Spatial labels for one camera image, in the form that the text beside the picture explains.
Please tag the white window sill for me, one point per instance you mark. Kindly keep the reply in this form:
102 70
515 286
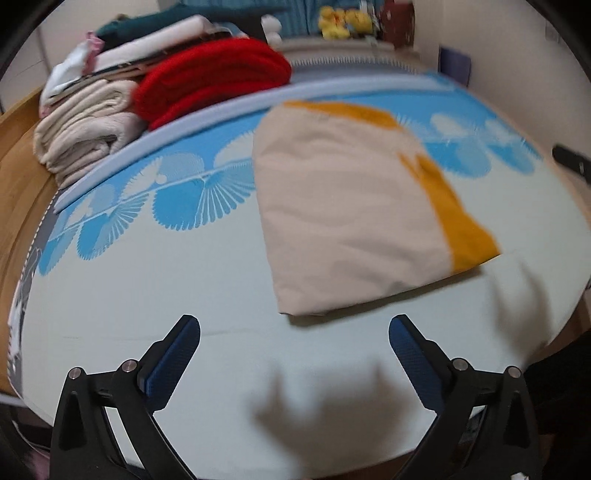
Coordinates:
323 46

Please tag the white folded linen pile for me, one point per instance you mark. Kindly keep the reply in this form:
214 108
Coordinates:
60 37

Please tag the white fleece folded blanket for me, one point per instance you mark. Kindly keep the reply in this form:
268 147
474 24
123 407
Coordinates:
87 147

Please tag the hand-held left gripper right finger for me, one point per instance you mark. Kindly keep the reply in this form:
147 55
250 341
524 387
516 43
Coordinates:
415 364

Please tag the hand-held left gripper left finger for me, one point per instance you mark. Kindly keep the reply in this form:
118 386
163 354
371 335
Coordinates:
173 364

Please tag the light blue padded strip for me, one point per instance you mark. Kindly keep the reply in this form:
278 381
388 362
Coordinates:
184 127

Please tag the yellow plush toy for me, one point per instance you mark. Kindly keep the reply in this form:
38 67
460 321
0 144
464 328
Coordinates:
360 21
333 23

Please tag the cream folded blanket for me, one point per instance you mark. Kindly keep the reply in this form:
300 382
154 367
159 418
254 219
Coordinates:
92 101

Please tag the red folded blanket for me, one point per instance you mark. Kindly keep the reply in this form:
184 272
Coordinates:
207 78

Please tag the dark red bag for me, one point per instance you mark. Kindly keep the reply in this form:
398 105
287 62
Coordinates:
397 25

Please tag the purple box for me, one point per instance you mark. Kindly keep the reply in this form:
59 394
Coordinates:
455 65

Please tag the white and pink cloth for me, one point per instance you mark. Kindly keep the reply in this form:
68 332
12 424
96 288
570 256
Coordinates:
69 69

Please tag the white folded quilt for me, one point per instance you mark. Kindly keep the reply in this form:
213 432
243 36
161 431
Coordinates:
161 39

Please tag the blue curtain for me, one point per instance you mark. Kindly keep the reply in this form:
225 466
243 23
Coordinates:
300 18

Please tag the small white plush toy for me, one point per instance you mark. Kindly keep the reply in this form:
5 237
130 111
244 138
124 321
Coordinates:
271 30

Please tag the dark patterned folded cloth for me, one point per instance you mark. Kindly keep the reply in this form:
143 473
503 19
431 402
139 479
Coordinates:
124 69

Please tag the white wall switch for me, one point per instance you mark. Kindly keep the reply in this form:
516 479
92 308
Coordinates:
552 34

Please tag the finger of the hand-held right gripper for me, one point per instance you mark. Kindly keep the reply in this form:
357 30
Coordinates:
572 160

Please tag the person's black garment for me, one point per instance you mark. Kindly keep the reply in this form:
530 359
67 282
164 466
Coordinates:
563 383

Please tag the beige and mustard hooded jacket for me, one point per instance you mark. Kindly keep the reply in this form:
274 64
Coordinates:
346 207

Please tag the wooden bed frame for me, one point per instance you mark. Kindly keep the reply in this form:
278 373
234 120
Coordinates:
18 184

